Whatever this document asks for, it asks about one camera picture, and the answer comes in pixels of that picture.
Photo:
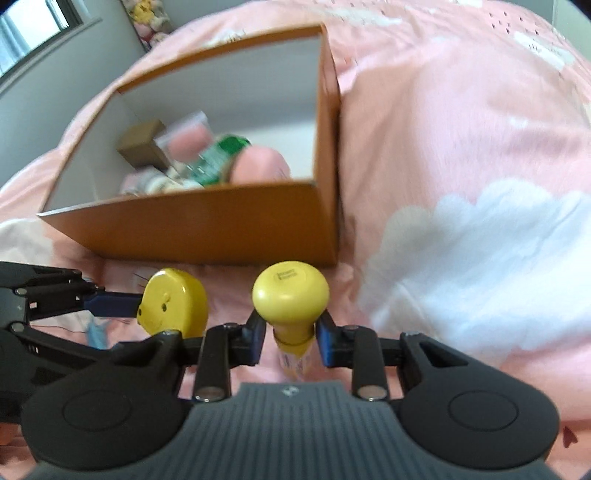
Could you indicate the plush toys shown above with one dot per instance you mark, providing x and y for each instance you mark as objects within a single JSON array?
[{"x": 147, "y": 18}]

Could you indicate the window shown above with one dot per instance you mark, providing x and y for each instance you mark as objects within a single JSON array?
[{"x": 27, "y": 32}]

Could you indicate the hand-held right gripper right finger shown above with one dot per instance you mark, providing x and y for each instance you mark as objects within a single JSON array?
[{"x": 325, "y": 340}]

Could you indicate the pink item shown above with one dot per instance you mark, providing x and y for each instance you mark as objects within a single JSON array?
[{"x": 187, "y": 141}]

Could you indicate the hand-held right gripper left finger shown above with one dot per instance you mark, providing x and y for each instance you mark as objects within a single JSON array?
[{"x": 257, "y": 337}]

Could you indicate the yellow round duck case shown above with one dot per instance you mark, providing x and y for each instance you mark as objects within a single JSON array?
[{"x": 175, "y": 300}]

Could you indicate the small brown cardboard box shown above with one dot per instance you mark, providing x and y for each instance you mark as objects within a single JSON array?
[{"x": 138, "y": 143}]

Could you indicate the green packet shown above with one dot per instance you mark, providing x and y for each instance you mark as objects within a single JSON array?
[{"x": 217, "y": 159}]

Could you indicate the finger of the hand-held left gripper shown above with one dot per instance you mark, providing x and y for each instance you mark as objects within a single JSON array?
[
  {"x": 115, "y": 304},
  {"x": 60, "y": 344}
]

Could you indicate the pink printed blanket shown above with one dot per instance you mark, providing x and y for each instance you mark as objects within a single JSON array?
[{"x": 461, "y": 138}]

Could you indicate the orange cardboard box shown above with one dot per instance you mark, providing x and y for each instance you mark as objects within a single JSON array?
[{"x": 207, "y": 226}]

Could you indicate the yellow capped bottle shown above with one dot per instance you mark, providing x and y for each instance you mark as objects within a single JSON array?
[{"x": 291, "y": 290}]

